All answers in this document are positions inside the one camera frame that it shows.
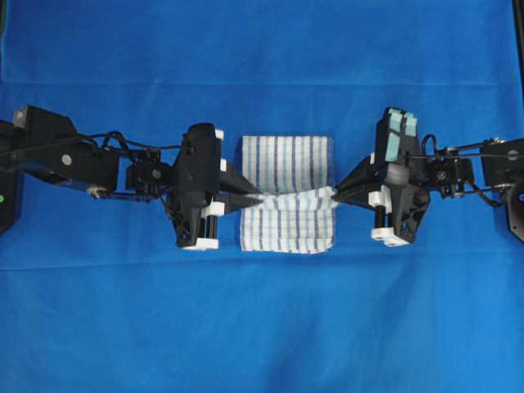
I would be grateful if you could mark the blue table cloth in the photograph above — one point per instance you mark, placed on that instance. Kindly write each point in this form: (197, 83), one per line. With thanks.
(95, 295)

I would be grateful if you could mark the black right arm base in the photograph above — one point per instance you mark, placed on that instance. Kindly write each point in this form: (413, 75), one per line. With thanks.
(513, 201)

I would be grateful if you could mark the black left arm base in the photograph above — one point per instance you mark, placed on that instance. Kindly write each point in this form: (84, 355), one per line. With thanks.
(11, 195)

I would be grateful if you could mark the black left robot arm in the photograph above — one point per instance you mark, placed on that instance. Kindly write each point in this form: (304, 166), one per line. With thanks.
(107, 166)

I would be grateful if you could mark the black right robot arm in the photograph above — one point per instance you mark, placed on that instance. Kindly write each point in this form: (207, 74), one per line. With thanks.
(485, 169)

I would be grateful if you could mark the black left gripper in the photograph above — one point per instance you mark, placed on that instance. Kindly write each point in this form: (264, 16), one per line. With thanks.
(194, 183)

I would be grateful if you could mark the blue white striped towel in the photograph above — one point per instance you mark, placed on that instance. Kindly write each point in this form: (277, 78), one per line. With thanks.
(294, 176)

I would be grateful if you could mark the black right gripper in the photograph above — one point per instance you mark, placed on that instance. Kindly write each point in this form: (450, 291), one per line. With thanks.
(400, 194)

